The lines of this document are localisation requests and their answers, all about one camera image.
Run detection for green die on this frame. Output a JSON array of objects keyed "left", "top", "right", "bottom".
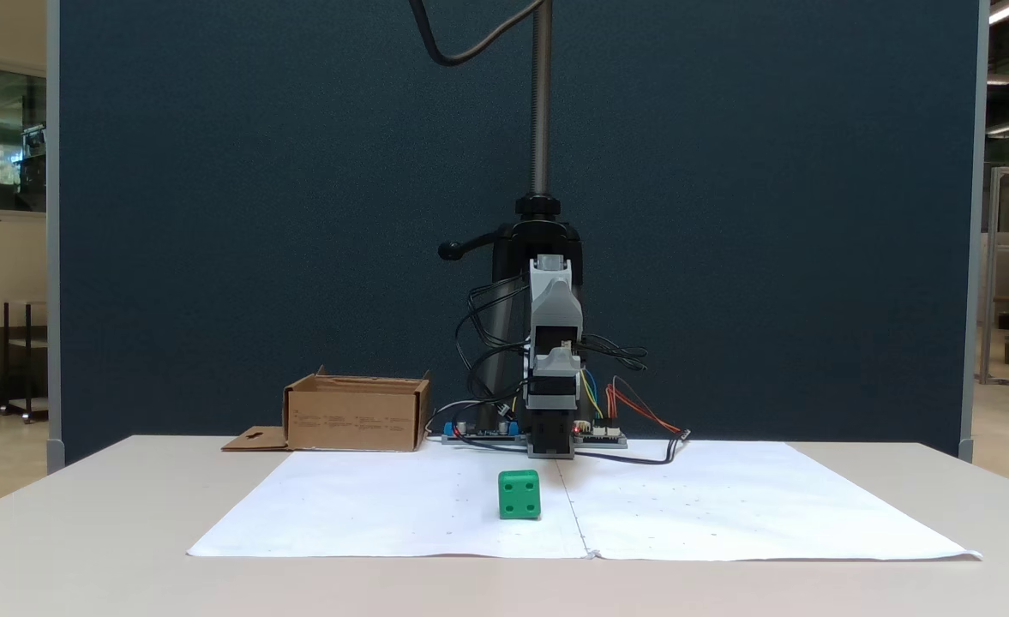
[{"left": 498, "top": 469, "right": 542, "bottom": 521}]

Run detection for blue power circuit board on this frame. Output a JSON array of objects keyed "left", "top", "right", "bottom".
[{"left": 441, "top": 417, "right": 526, "bottom": 446}]

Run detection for brown cardboard box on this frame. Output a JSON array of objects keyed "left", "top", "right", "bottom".
[{"left": 221, "top": 365, "right": 432, "bottom": 453}]

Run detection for white paper sheet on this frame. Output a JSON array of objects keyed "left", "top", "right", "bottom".
[
  {"left": 187, "top": 447, "right": 592, "bottom": 560},
  {"left": 556, "top": 440, "right": 983, "bottom": 563}
]

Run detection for dark blue partition panel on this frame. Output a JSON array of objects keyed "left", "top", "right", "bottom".
[{"left": 47, "top": 0, "right": 989, "bottom": 474}]

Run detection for black shelf cart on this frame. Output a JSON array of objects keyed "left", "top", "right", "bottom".
[{"left": 0, "top": 299, "right": 49, "bottom": 423}]

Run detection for orange wire bundle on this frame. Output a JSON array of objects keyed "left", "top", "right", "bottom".
[{"left": 604, "top": 377, "right": 685, "bottom": 434}]

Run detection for circuit board with jumper wires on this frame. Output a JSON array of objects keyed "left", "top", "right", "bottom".
[{"left": 574, "top": 422, "right": 629, "bottom": 449}]

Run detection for black motor cable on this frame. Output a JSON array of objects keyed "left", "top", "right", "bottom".
[
  {"left": 455, "top": 276, "right": 532, "bottom": 404},
  {"left": 581, "top": 332, "right": 649, "bottom": 372}
]

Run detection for black cable with white connector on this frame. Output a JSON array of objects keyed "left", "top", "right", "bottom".
[{"left": 568, "top": 428, "right": 694, "bottom": 466}]

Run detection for black camera stand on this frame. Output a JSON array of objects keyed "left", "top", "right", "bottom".
[{"left": 438, "top": 0, "right": 586, "bottom": 412}]

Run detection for black camera cable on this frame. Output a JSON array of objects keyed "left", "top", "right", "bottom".
[{"left": 408, "top": 0, "right": 550, "bottom": 68}]

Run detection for framed wall window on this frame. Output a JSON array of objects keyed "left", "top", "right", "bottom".
[{"left": 0, "top": 57, "right": 48, "bottom": 222}]

